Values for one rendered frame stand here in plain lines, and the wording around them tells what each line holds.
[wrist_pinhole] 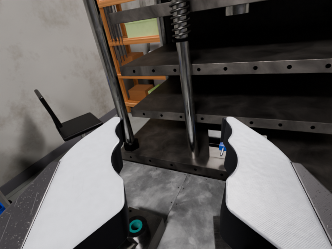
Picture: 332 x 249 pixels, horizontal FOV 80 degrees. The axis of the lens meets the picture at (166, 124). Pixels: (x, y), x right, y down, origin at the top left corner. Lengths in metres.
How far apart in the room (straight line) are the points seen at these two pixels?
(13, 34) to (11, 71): 0.39
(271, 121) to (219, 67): 0.33
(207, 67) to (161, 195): 0.60
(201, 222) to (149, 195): 0.26
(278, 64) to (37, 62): 2.60
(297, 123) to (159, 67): 0.65
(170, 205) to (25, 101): 2.29
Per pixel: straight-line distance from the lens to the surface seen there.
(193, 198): 0.92
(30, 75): 2.88
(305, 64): 0.90
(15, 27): 2.89
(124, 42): 3.17
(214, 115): 1.00
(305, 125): 1.00
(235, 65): 0.89
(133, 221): 0.77
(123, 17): 1.08
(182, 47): 0.88
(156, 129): 1.44
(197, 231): 0.84
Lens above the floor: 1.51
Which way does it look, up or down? 30 degrees down
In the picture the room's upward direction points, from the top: 10 degrees counter-clockwise
